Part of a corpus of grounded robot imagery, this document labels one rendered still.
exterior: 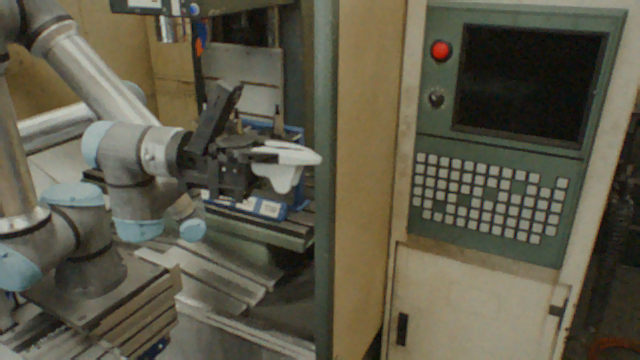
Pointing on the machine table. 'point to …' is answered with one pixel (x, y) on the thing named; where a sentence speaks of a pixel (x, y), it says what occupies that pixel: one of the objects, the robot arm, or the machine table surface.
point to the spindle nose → (173, 29)
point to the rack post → (299, 186)
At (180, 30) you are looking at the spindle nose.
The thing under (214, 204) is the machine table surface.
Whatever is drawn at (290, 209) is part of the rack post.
